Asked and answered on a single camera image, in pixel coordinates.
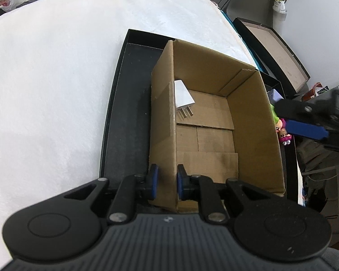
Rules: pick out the black shallow tray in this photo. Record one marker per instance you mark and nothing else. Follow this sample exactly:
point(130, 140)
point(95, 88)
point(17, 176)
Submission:
point(127, 104)

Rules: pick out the brown cardboard box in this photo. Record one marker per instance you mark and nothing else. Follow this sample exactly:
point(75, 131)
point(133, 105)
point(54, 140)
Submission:
point(209, 118)

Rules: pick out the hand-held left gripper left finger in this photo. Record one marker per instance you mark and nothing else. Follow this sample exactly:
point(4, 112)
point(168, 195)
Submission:
point(154, 182)

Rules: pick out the lilac purple box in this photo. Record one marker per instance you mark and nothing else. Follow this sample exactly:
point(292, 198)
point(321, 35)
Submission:
point(274, 94)

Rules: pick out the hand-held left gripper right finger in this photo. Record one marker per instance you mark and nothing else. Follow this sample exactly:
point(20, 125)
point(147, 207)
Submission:
point(181, 185)

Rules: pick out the white plug charger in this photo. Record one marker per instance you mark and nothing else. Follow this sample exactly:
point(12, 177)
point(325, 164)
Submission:
point(182, 96)

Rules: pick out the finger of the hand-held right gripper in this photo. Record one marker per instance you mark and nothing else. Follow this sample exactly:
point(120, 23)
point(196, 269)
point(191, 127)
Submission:
point(293, 107)
point(308, 129)

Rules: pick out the black lid with brown inside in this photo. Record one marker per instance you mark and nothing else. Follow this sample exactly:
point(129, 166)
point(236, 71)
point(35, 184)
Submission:
point(274, 48)

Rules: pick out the pink-haired toy figure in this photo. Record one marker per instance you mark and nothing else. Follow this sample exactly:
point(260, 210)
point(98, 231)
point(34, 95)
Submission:
point(284, 134)

